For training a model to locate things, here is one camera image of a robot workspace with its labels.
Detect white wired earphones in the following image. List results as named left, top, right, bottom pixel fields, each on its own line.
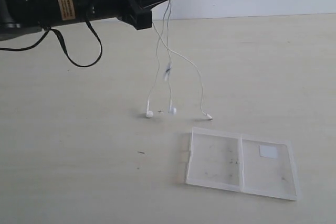
left=145, top=0, right=213, bottom=121

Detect clear plastic open case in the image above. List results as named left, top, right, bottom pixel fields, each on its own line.
left=185, top=127, right=301, bottom=201

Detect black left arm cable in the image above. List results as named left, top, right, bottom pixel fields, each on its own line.
left=0, top=0, right=103, bottom=68

